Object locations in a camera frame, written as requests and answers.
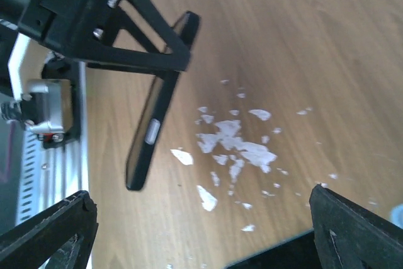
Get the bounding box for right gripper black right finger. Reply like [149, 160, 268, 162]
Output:
[309, 185, 402, 268]

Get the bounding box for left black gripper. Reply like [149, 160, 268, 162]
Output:
[17, 0, 190, 71]

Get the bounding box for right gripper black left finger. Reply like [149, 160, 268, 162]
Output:
[1, 190, 98, 268]

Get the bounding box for black phone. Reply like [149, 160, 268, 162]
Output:
[125, 11, 200, 191]

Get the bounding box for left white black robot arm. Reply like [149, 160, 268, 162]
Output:
[1, 0, 190, 71]

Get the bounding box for white debris pile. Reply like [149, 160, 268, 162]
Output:
[166, 78, 378, 269]

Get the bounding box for slotted grey cable duct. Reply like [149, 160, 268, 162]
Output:
[16, 132, 42, 225]

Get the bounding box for aluminium front rail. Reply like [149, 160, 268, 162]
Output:
[39, 63, 89, 210]

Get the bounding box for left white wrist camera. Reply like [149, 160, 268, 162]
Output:
[0, 32, 76, 134]

